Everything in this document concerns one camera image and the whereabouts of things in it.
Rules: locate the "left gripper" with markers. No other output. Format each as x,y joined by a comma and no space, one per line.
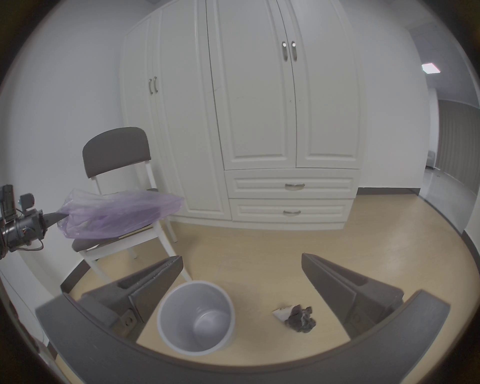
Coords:
28,228

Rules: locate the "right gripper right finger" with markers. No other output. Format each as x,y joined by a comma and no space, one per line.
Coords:
348,296

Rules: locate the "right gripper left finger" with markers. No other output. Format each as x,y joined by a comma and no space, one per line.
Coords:
140,296

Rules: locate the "black plastic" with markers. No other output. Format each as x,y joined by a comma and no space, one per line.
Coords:
300,320

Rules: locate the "white paper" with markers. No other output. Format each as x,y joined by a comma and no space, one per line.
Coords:
282,313

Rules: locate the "purple plastic bag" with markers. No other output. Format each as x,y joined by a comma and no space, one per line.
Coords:
120,213

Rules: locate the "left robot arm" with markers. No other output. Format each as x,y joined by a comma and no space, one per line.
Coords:
6,204

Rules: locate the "white trash bin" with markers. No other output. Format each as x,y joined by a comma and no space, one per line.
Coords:
180,337

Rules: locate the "white chair dark grey seat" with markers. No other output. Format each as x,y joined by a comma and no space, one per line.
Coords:
116,150

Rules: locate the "grey curtain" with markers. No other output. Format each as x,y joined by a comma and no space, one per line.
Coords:
457,142

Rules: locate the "white wardrobe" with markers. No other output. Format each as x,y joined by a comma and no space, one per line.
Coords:
262,112

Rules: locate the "ceiling light panel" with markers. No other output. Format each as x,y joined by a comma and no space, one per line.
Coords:
431,68

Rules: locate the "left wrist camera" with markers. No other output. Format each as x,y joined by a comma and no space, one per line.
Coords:
26,201

